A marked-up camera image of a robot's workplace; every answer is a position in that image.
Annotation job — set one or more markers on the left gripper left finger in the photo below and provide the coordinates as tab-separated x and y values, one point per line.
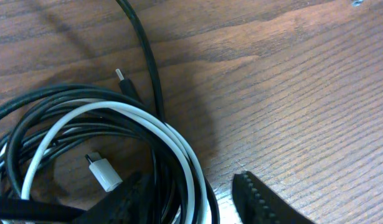
128	203

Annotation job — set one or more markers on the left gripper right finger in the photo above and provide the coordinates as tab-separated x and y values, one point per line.
256	203

